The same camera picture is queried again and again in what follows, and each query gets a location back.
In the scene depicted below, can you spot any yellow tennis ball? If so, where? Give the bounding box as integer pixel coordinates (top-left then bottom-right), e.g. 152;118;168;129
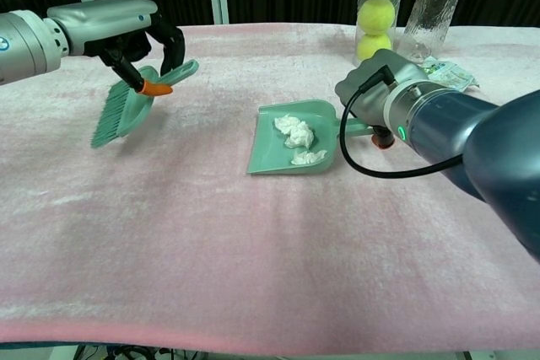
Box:
356;34;393;62
357;0;397;35

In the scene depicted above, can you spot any green plastic dustpan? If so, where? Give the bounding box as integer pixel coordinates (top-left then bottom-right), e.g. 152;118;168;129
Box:
246;99;368;176

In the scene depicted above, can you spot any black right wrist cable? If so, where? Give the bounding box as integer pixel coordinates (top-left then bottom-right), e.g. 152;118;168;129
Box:
340;63;465;178

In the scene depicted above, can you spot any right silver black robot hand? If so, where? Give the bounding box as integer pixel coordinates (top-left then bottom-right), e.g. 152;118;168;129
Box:
335;48;429;151

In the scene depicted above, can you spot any white paper wad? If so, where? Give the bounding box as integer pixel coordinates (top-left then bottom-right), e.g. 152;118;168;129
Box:
273;114;307;133
283;121;318;149
290;148;328;166

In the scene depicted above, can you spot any clear textured glass vase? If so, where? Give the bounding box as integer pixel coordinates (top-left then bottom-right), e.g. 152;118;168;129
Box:
398;0;472;67

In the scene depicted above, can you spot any white green snack packet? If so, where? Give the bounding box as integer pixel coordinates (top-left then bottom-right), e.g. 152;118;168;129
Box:
417;56;482;92

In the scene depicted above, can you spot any green hand brush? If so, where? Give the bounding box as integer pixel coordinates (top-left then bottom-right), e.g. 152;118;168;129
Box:
90;59;200;150

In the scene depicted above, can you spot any pink table cloth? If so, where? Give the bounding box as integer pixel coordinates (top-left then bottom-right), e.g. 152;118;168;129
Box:
0;24;540;342

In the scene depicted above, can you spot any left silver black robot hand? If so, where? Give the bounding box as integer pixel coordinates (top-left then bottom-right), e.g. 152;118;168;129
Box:
46;0;186;98

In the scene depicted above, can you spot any cable bundle under table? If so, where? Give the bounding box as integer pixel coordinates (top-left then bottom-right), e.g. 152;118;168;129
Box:
75;345;199;360

